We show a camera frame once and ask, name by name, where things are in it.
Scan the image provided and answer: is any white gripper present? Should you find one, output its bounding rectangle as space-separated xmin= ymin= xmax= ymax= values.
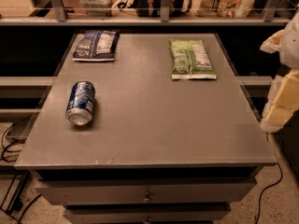
xmin=259 ymin=29 xmax=299 ymax=133

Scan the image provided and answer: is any black power cable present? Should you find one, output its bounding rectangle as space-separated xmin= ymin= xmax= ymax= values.
xmin=253 ymin=162 xmax=284 ymax=224

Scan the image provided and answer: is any grey metal shelf rail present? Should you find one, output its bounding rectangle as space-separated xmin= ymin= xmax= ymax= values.
xmin=0 ymin=0 xmax=298 ymax=26

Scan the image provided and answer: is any round drawer knob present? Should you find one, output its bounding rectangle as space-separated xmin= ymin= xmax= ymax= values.
xmin=143 ymin=194 xmax=152 ymax=203

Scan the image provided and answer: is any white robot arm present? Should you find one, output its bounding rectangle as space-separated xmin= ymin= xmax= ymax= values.
xmin=260 ymin=14 xmax=299 ymax=133

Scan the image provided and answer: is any colourful snack bag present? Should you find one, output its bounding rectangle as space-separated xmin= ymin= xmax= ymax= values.
xmin=196 ymin=0 xmax=255 ymax=18

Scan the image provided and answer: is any blue pepsi can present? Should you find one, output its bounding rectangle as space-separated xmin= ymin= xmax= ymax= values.
xmin=65 ymin=81 xmax=95 ymax=126

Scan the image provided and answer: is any green jalapeno chip bag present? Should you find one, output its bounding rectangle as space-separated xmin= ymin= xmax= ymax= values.
xmin=168 ymin=39 xmax=217 ymax=80

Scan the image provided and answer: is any black cable bundle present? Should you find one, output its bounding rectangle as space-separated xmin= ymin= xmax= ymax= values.
xmin=0 ymin=115 xmax=32 ymax=163

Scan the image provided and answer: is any black backpack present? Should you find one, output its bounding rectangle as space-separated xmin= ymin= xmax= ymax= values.
xmin=132 ymin=0 xmax=192 ymax=17

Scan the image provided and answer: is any black metal stand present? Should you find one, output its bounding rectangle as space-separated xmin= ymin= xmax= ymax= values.
xmin=0 ymin=171 xmax=30 ymax=215

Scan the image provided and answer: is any blue chip bag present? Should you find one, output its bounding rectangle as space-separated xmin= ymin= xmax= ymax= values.
xmin=73 ymin=30 xmax=120 ymax=62

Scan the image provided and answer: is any grey drawer cabinet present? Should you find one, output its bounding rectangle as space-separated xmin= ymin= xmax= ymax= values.
xmin=16 ymin=34 xmax=276 ymax=224

